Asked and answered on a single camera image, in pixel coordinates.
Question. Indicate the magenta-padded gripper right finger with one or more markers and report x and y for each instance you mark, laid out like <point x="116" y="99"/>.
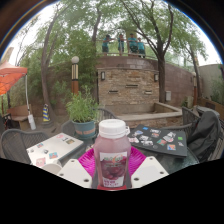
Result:
<point x="148" y="170"/>

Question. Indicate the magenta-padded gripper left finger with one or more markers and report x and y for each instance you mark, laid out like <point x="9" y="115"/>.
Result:
<point x="74" y="171"/>

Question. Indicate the pink drink bottle white cap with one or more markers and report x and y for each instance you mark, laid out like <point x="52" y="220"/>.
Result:
<point x="112" y="156"/>

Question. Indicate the silver laptop with stickers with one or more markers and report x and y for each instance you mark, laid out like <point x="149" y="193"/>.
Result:
<point x="56" y="146"/>

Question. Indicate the black laptop with stickers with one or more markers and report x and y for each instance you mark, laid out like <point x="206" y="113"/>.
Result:
<point x="166" y="143"/>

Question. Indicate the blue yellow striped cone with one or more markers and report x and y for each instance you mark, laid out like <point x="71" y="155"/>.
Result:
<point x="46" y="113"/>

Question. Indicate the green plant in teal pot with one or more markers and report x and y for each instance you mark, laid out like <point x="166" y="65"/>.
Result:
<point x="82" y="106"/>

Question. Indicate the wooden bench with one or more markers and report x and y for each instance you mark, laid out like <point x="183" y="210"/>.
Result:
<point x="20" y="113"/>

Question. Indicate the dark round side table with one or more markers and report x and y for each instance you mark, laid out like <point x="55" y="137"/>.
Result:
<point x="205" y="110"/>

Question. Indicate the dark patio chair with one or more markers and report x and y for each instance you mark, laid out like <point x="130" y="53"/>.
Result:
<point x="4" y="121"/>

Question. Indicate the green leafy tree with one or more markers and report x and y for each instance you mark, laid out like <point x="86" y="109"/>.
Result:
<point x="161" y="80"/>
<point x="45" y="83"/>

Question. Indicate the orange canopy tent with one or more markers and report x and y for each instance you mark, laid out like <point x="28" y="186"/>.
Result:
<point x="10" y="75"/>

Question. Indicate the person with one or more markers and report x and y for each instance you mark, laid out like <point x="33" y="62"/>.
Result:
<point x="141" y="47"/>
<point x="132" y="42"/>
<point x="106" y="44"/>
<point x="120" y="43"/>

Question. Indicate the grey wall box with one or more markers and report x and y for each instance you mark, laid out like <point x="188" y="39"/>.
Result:
<point x="168" y="96"/>

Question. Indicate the slim brown lamp post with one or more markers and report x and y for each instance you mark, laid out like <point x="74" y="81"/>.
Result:
<point x="195" y="90"/>

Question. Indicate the striped lamp post white globe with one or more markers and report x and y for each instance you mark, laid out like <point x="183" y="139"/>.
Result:
<point x="75" y="78"/>

